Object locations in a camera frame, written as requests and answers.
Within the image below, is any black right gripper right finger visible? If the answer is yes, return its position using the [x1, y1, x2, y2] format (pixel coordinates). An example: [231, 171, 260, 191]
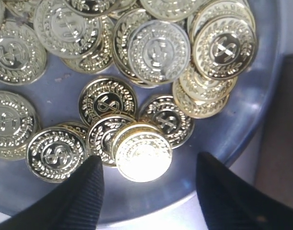
[196, 152, 293, 230]

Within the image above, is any gold coin bottom front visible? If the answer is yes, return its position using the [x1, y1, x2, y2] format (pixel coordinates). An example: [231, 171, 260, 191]
[115, 131, 173, 183]

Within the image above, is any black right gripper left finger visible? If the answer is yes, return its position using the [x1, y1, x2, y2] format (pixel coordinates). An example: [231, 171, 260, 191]
[0, 156, 104, 230]

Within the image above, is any gold coin right stack top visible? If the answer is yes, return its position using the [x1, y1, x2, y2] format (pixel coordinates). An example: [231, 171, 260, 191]
[193, 17, 258, 80]

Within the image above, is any gold coin bottom centre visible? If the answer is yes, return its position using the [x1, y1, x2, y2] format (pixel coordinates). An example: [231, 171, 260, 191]
[26, 126, 88, 183]

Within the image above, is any gold coin lower right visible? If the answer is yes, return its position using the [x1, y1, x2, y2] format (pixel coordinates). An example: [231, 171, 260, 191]
[78, 75, 138, 126]

